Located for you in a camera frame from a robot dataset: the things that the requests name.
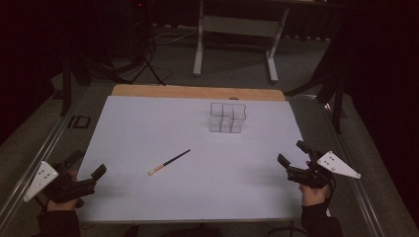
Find black floor cables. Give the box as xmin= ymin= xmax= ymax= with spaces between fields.
xmin=83 ymin=31 xmax=174 ymax=87

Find person's left hand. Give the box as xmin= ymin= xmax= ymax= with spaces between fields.
xmin=46 ymin=169 xmax=85 ymax=212

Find black cable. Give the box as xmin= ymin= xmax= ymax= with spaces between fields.
xmin=266 ymin=220 xmax=310 ymax=237

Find white table mat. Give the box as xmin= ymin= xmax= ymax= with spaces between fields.
xmin=76 ymin=95 xmax=310 ymax=224

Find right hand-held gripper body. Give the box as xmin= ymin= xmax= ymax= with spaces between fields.
xmin=287 ymin=150 xmax=362 ymax=190

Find clear acrylic organizer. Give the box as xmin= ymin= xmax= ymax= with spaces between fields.
xmin=209 ymin=102 xmax=248 ymax=134

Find black makeup brush orange handle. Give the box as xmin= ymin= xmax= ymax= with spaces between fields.
xmin=147 ymin=148 xmax=192 ymax=176

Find metal floor rail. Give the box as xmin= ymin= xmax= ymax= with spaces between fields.
xmin=314 ymin=97 xmax=386 ymax=237
xmin=0 ymin=95 xmax=85 ymax=226

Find black tripod stand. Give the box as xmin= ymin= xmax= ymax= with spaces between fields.
xmin=284 ymin=29 xmax=349 ymax=134

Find person's right hand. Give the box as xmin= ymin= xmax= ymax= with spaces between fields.
xmin=297 ymin=184 xmax=331 ymax=208

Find white metal desk frame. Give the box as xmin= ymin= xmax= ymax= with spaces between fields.
xmin=192 ymin=0 xmax=292 ymax=84

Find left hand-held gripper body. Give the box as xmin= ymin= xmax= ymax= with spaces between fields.
xmin=23 ymin=160 xmax=97 ymax=204

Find black rectangular floor frame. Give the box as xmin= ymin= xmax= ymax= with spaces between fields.
xmin=66 ymin=115 xmax=92 ymax=129

